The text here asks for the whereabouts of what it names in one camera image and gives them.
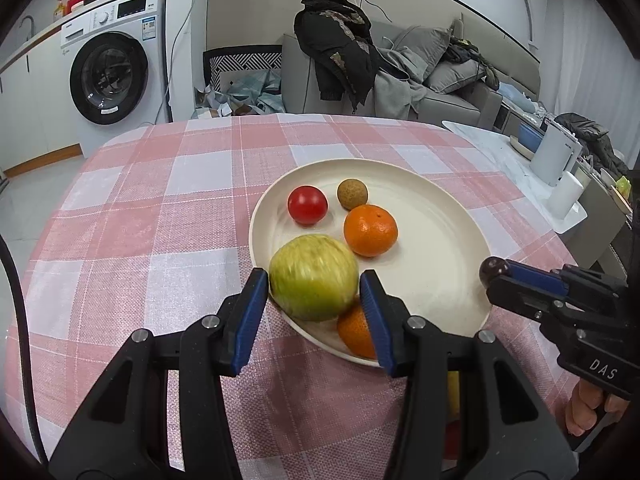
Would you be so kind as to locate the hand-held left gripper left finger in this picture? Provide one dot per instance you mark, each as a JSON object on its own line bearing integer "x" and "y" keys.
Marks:
{"x": 250, "y": 325}

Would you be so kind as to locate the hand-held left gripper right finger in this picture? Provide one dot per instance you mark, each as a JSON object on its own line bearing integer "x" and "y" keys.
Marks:
{"x": 377, "y": 325}

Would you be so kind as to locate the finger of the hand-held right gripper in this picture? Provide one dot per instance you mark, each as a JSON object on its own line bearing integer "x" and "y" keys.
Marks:
{"x": 520, "y": 300}
{"x": 537, "y": 280}

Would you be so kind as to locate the orange mandarin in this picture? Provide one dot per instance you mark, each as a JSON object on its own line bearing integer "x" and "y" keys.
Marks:
{"x": 352, "y": 335}
{"x": 370, "y": 230}

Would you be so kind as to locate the dark purple plum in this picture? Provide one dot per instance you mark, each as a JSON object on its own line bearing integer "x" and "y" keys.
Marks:
{"x": 491, "y": 269}

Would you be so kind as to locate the green apple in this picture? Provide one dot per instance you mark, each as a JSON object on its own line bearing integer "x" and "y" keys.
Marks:
{"x": 312, "y": 277}

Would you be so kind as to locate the cream round plate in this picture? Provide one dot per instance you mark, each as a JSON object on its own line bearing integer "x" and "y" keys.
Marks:
{"x": 430, "y": 240}

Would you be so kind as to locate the red tomato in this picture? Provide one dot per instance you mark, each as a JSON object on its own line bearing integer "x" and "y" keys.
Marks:
{"x": 307, "y": 205}

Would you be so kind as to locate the brown longan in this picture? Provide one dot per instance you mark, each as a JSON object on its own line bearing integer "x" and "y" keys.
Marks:
{"x": 352, "y": 193}

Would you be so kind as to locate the person's right hand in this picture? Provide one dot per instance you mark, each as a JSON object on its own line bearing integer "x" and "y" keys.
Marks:
{"x": 582, "y": 410}

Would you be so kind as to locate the white cylinder container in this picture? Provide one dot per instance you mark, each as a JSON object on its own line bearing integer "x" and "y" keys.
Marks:
{"x": 565, "y": 195}

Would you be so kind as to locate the white marble side table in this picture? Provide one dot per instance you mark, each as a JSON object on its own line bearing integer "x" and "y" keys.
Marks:
{"x": 505, "y": 165}

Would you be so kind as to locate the white tabletop appliance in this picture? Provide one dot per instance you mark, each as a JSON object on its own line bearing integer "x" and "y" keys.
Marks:
{"x": 555, "y": 152}

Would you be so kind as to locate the blue bowl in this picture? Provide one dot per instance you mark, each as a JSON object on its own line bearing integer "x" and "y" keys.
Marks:
{"x": 530, "y": 137}

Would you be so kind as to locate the dark puffer jacket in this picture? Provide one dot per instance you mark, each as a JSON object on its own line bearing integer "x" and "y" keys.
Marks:
{"x": 595, "y": 140}

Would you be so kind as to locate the pink checked tablecloth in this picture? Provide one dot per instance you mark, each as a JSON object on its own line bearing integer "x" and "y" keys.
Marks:
{"x": 150, "y": 210}

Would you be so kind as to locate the grey sofa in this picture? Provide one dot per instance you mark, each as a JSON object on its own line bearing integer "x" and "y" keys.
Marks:
{"x": 450, "y": 105}

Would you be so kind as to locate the small grey cushion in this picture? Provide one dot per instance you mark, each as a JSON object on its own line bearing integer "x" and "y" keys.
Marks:
{"x": 455, "y": 77}

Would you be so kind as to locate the pale plastic bags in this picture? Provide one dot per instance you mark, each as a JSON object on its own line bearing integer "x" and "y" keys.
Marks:
{"x": 250, "y": 95}

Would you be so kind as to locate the grey blanket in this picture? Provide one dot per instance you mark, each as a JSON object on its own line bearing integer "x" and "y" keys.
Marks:
{"x": 397, "y": 95}

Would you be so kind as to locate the dark clothes pile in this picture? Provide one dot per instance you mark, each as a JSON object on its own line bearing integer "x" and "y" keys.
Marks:
{"x": 470, "y": 55}

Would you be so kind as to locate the large grey cushion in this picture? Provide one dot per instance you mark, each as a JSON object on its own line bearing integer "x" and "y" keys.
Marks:
{"x": 420, "y": 50}

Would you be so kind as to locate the black patterned basket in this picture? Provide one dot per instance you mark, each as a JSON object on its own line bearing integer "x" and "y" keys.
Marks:
{"x": 240, "y": 60}

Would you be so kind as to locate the white washing machine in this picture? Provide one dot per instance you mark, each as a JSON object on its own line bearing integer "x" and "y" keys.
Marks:
{"x": 110, "y": 80}

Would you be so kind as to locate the black jacket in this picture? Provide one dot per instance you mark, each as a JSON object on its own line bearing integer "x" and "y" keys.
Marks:
{"x": 335, "y": 45}

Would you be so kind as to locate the white kitchen counter cabinets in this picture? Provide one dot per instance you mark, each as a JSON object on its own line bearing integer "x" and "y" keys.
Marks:
{"x": 30, "y": 110}

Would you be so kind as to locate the red box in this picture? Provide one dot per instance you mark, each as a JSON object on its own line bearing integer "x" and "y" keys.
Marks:
{"x": 80, "y": 0}

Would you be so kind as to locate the yellow bottle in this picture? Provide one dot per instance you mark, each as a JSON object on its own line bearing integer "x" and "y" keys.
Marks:
{"x": 60, "y": 10}

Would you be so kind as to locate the chrome kitchen faucet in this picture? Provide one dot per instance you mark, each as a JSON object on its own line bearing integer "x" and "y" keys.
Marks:
{"x": 26, "y": 22}

